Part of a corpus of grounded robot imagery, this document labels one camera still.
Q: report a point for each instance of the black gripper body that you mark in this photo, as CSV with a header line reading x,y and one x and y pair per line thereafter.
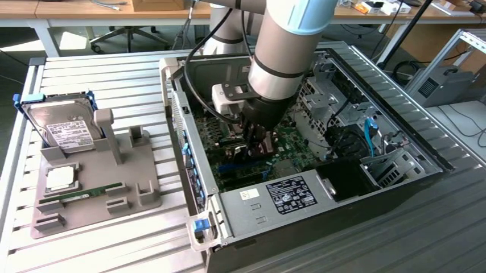
x,y
266,112

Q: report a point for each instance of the graphics card with metal bracket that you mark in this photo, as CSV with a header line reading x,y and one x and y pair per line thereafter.
x,y
239,155

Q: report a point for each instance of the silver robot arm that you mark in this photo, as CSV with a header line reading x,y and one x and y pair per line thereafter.
x,y
285,42

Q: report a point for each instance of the green motherboard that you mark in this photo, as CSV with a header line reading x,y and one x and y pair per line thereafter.
x,y
299,148

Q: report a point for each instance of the grey chipset heatsink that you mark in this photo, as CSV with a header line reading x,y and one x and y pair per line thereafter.
x,y
286,167

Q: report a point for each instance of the black expansion slot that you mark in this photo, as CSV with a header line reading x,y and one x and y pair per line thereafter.
x,y
243,176
245,184

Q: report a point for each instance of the blue expansion slot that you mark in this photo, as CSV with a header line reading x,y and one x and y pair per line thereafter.
x,y
227,168

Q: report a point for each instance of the metal drive cage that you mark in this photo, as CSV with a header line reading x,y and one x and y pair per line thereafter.
x,y
319,105

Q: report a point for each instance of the grey power supply unit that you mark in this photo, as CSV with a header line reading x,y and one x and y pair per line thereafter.
x,y
243,219

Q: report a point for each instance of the blue case latch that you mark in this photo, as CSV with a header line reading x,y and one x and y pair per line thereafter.
x,y
199,225

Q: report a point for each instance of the open black PC case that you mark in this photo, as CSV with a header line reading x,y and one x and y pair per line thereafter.
x,y
303,250

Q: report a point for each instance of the grey parts rack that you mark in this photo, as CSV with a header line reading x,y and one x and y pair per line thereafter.
x,y
99,170

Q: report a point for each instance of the black office chair base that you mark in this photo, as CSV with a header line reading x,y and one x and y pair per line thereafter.
x,y
131,34

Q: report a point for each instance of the black tripod pole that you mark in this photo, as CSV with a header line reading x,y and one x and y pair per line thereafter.
x,y
404,35

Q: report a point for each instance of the orange and white box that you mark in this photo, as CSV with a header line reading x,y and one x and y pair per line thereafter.
x,y
366,8

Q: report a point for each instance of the brown cardboard box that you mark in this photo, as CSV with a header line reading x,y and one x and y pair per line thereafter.
x,y
159,5

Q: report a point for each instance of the grey computer tower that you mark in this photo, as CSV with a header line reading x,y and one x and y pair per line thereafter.
x,y
448,88

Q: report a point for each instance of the green RAM stick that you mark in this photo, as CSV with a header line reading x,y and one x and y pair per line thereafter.
x,y
82,194

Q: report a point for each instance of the brown cabinet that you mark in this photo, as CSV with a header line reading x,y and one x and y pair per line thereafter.
x,y
429,42

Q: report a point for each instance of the silver CPU chip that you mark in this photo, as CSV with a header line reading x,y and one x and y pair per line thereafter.
x,y
60,177

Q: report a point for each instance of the black flat device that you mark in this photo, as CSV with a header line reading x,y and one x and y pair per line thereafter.
x,y
410,2

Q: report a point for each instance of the wooden desk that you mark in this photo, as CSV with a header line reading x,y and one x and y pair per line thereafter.
x,y
83,14
16,11
448,20

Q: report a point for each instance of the cardboard tray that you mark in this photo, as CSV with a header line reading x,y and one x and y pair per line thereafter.
x,y
456,8

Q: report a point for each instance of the black adapter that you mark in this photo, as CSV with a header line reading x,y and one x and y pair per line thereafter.
x,y
477,5

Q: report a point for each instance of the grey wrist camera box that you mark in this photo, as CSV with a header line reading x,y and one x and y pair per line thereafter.
x,y
222,102

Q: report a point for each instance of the grey disk bay bracket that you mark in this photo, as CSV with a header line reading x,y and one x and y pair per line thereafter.
x,y
394,170

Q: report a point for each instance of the hard disk in blue bracket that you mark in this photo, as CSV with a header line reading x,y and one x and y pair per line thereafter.
x,y
56,116

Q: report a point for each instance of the aluminium frame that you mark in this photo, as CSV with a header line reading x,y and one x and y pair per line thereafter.
x,y
473,37

